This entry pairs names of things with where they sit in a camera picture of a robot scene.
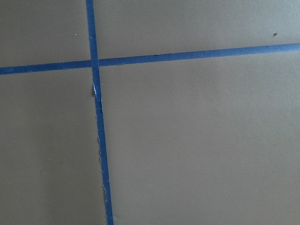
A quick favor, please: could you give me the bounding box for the long horizontal blue tape strip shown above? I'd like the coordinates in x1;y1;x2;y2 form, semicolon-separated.
0;43;300;75

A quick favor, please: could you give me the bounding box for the vertical blue tape strip right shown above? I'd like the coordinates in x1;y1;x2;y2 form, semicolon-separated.
86;0;114;225

